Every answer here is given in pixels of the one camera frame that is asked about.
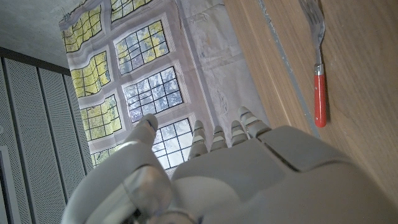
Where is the grey tape outline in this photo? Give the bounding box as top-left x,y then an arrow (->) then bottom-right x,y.
257,0 -> 322,138

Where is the printed window backdrop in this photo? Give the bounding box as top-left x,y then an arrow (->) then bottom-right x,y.
58,0 -> 270,175

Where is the red handled metal fork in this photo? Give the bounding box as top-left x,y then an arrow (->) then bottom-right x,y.
298,0 -> 328,128

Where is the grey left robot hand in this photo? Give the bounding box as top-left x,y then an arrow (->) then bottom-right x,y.
60,106 -> 398,224

